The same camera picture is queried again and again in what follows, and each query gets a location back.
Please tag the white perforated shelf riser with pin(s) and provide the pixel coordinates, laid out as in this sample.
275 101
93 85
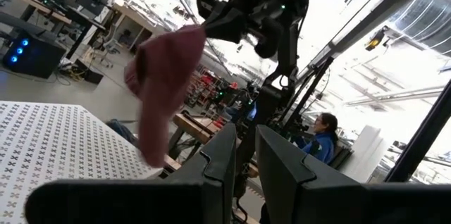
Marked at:
53 139

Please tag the black floor box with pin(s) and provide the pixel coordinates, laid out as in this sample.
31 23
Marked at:
88 72

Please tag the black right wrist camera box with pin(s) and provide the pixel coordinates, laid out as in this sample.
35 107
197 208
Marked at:
208 2

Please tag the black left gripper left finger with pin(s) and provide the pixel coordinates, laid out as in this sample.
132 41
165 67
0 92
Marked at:
141 203

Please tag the dark office chair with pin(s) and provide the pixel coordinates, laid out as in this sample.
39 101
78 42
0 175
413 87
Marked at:
341 155

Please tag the wooden workbench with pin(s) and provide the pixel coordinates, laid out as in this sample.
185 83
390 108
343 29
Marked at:
197 125

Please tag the red storage shelving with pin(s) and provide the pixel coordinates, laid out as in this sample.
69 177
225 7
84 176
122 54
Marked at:
208 83

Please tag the black computer tower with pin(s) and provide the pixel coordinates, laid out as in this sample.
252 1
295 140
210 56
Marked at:
38 58

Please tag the wooden office desk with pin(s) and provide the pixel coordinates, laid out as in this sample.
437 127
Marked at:
35 5

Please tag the black rig frame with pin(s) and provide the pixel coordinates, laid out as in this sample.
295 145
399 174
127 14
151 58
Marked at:
423 136

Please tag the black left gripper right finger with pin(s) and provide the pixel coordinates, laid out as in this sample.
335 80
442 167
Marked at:
334 203

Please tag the grey office chair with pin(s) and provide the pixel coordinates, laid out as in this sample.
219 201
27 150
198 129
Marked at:
111 46

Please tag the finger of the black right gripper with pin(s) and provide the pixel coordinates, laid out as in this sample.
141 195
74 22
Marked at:
227 18
229 34

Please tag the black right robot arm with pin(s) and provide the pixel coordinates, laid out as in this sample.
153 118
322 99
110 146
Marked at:
278 100

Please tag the person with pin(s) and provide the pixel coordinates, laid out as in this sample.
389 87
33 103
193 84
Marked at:
322 146

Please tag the yellow black frame fixture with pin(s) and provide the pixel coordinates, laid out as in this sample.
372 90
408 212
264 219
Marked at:
374 42

